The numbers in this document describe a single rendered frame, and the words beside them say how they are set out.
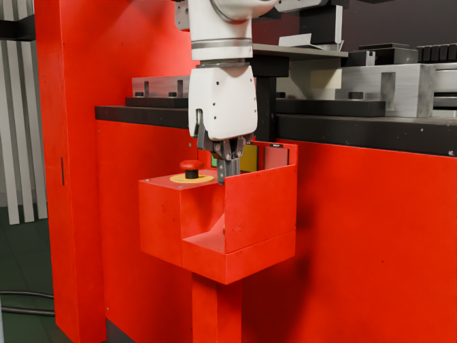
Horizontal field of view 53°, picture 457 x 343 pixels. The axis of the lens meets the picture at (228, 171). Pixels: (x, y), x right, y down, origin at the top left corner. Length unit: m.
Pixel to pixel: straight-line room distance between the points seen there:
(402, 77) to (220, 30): 0.40
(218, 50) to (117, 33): 1.12
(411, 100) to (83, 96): 1.10
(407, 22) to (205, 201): 0.99
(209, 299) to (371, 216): 0.30
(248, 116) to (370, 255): 0.33
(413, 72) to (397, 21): 0.66
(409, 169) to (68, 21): 1.21
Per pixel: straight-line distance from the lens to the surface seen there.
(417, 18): 1.51
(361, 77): 0.95
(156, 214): 0.73
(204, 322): 0.79
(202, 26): 0.62
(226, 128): 0.63
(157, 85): 1.52
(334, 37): 1.02
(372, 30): 1.59
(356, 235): 0.84
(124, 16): 1.73
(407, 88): 0.90
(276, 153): 0.73
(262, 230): 0.68
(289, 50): 0.85
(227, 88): 0.63
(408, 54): 1.22
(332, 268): 0.89
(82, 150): 1.65
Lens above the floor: 0.92
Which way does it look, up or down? 10 degrees down
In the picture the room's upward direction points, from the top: straight up
